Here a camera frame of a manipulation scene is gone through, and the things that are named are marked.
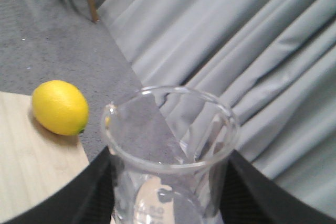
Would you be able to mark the grey curtain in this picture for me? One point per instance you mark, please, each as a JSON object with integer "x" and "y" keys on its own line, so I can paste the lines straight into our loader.
{"x": 272, "y": 61}

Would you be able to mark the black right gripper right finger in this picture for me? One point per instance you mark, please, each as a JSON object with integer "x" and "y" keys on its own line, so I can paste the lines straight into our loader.
{"x": 250, "y": 197}

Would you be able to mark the wooden cutting board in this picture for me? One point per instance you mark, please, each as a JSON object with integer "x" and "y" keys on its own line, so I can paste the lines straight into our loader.
{"x": 35, "y": 163}

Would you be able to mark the glass measuring beaker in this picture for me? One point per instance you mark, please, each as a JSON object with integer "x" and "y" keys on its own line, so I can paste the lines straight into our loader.
{"x": 169, "y": 150}

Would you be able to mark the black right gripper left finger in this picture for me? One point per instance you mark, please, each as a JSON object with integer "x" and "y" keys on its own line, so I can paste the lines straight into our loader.
{"x": 88, "y": 198}

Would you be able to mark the yellow lemon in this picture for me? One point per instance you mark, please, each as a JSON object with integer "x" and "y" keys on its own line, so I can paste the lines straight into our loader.
{"x": 60, "y": 107}

